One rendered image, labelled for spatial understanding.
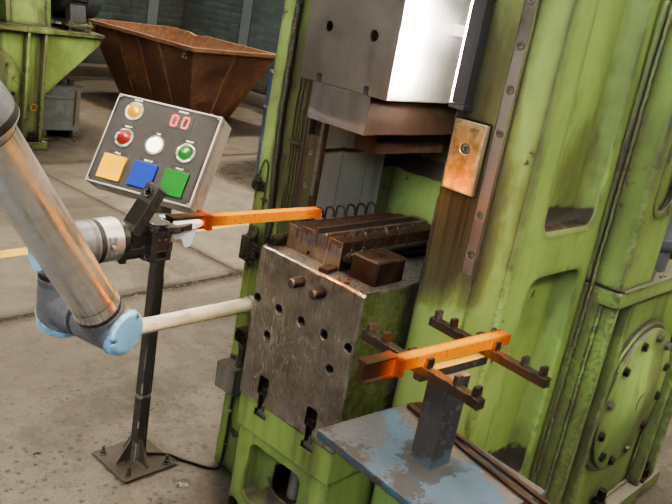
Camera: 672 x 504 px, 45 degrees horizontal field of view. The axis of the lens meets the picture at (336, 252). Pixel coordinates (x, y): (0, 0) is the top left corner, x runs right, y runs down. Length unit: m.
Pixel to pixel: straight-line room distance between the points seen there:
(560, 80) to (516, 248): 0.39
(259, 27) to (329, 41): 8.65
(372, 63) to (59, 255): 0.93
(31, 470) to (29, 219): 1.58
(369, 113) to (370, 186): 0.54
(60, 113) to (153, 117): 4.92
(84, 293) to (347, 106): 0.87
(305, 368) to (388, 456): 0.47
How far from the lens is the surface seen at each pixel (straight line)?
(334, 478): 2.20
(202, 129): 2.33
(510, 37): 1.92
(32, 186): 1.30
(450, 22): 2.07
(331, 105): 2.05
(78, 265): 1.41
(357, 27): 2.01
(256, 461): 2.44
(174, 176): 2.29
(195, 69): 8.25
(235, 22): 11.04
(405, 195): 2.51
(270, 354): 2.22
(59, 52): 7.11
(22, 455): 2.88
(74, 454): 2.88
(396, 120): 2.06
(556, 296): 2.30
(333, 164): 2.33
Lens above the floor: 1.59
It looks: 18 degrees down
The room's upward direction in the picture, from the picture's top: 10 degrees clockwise
